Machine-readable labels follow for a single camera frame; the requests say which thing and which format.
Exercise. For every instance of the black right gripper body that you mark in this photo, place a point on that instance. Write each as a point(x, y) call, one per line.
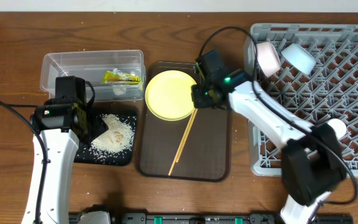
point(201, 98)

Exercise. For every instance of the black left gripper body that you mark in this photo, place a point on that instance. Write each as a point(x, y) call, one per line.
point(96, 126)

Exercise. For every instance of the wooden chopstick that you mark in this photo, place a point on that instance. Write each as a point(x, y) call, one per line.
point(173, 163)
point(186, 134)

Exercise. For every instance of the rice food waste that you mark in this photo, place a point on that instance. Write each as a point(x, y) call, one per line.
point(116, 143)

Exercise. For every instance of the yellow plate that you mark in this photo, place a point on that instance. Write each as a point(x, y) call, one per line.
point(168, 95)

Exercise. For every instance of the green snack wrapper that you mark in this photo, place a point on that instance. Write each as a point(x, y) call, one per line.
point(120, 77)

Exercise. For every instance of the pink bowl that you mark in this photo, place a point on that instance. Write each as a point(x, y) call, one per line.
point(267, 58)

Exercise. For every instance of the blue bowl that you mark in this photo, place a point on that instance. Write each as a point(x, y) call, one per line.
point(301, 59)

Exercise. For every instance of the small white green cup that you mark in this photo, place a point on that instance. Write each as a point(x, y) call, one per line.
point(338, 126)

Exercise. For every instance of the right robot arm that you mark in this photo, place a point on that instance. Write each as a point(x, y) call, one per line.
point(312, 165)

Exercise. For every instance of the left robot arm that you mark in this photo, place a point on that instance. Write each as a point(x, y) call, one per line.
point(61, 125)

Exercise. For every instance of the grey dishwasher rack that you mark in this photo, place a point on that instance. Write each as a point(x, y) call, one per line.
point(331, 89)

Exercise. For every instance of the black plastic bin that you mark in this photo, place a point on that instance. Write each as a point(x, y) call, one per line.
point(83, 154)

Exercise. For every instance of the clear plastic bin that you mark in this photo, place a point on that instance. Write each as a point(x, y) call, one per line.
point(92, 66)

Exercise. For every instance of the dark brown tray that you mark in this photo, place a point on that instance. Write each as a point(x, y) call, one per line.
point(205, 157)

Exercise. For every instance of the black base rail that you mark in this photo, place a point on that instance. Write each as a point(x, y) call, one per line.
point(142, 217)

